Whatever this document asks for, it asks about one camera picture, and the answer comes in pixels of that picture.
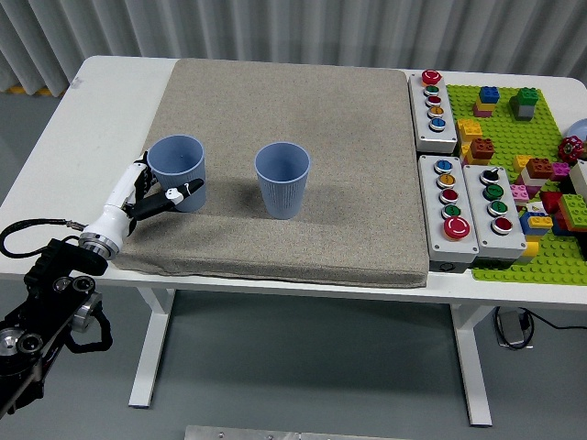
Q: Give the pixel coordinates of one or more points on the grey box with black knob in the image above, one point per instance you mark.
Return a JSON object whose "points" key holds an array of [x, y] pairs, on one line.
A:
{"points": [[486, 234]]}

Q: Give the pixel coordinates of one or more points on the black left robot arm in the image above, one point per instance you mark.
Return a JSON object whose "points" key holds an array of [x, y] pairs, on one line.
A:
{"points": [[69, 256]]}

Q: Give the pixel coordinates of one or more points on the grey five-button control box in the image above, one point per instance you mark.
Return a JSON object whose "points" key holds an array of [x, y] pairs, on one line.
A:
{"points": [[433, 229], [419, 114]]}

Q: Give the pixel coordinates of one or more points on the green orange brick stack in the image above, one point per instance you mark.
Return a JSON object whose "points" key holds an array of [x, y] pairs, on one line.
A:
{"points": [[573, 206]]}

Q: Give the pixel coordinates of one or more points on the green grey brick stack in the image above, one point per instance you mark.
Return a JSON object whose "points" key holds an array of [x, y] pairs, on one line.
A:
{"points": [[526, 96]]}

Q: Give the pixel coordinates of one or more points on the grey power adapter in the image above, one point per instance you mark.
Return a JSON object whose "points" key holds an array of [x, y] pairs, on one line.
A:
{"points": [[510, 327]]}

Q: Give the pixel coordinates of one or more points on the grey-brown fabric mat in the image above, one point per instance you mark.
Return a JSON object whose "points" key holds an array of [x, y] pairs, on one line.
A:
{"points": [[344, 206]]}

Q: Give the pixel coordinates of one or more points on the white box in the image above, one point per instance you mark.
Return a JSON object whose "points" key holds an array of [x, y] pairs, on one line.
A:
{"points": [[580, 176]]}

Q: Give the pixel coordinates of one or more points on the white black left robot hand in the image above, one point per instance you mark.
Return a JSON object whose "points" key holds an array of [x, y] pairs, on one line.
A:
{"points": [[114, 220]]}

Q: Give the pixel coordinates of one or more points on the grey-white pleated curtain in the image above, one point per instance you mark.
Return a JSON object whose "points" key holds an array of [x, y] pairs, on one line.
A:
{"points": [[293, 27]]}

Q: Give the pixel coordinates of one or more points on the white table leg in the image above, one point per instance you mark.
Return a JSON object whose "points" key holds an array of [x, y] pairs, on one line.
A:
{"points": [[147, 357], [472, 366]]}

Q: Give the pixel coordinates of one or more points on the brown brick on yellow bricks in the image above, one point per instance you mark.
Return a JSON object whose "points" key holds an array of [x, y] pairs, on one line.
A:
{"points": [[481, 146]]}

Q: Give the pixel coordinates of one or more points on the blue yellow pink brick stack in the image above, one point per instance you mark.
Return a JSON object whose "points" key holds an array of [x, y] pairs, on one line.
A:
{"points": [[488, 95]]}

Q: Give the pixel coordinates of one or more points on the pale blue dome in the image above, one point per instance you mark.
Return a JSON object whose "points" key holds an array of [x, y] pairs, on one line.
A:
{"points": [[580, 130]]}

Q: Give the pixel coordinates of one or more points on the magenta brick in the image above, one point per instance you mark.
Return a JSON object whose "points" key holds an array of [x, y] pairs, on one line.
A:
{"points": [[559, 172]]}

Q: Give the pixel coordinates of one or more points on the brown brick on white brick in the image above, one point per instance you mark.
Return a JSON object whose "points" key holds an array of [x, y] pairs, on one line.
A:
{"points": [[539, 167]]}

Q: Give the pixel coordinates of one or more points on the small yellow brick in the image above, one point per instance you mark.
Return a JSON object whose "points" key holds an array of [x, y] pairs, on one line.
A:
{"points": [[520, 161]]}

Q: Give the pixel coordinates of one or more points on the yellow round-end brick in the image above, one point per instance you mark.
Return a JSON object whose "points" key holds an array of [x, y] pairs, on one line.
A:
{"points": [[529, 249]]}

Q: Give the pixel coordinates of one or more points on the pink brick on white brick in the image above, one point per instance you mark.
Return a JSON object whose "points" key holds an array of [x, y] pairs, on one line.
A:
{"points": [[518, 191]]}

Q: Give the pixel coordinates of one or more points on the blue ribbed plastic cup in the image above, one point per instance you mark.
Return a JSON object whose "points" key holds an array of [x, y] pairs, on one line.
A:
{"points": [[176, 153], [282, 197]]}

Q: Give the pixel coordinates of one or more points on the green building baseplate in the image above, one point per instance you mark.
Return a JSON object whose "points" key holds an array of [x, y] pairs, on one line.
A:
{"points": [[504, 133]]}

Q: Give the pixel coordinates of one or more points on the red brick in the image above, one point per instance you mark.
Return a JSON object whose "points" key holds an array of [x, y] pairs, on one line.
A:
{"points": [[550, 201]]}

